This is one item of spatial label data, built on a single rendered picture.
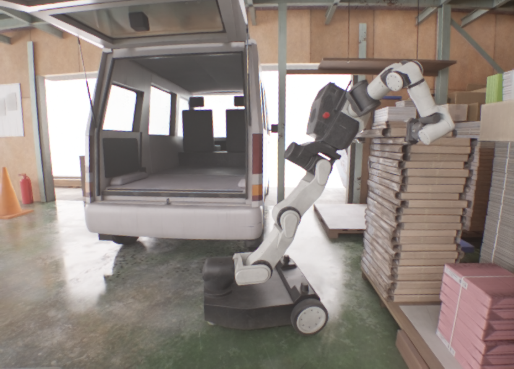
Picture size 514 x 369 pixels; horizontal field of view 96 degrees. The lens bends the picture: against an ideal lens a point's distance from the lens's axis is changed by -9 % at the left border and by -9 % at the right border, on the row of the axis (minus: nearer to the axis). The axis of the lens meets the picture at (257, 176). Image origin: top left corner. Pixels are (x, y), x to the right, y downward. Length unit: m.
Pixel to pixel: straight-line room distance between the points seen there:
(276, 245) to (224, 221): 0.54
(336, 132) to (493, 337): 1.10
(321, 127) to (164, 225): 1.32
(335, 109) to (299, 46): 2.72
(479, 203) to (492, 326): 2.17
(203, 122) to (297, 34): 1.88
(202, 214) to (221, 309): 0.72
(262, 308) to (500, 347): 1.00
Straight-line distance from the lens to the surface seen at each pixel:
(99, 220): 2.33
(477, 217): 3.44
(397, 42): 4.46
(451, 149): 1.67
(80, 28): 2.24
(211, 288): 1.56
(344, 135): 1.47
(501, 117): 1.76
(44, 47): 5.62
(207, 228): 1.94
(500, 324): 1.38
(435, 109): 1.19
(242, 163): 3.75
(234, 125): 3.78
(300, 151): 1.42
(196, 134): 3.92
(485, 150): 3.34
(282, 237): 1.46
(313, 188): 1.46
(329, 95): 1.48
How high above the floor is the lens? 1.03
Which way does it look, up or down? 8 degrees down
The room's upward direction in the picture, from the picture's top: straight up
